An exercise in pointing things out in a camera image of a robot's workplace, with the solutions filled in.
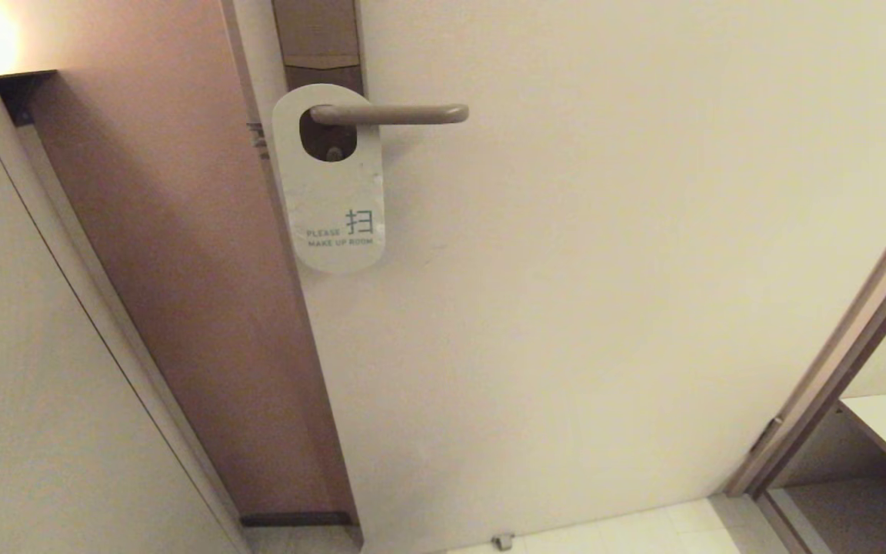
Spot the brown door lock plate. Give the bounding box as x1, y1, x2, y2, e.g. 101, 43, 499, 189
272, 0, 368, 162

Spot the blue and white door hanger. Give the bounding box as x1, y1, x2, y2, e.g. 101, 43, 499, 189
271, 83, 386, 275

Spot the metal frame hinge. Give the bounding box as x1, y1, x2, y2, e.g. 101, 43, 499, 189
751, 415, 784, 456

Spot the dark wall lamp bracket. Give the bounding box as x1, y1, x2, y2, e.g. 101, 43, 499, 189
0, 69, 58, 128

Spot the cream room door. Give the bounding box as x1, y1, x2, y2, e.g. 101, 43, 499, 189
220, 0, 886, 554

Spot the dark brown baseboard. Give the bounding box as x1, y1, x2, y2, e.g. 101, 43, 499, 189
239, 512, 358, 528

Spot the beige lever door handle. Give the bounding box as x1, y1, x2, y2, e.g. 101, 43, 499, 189
309, 103, 471, 162

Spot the brown wardrobe door frame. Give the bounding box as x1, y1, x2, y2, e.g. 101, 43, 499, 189
724, 173, 886, 497

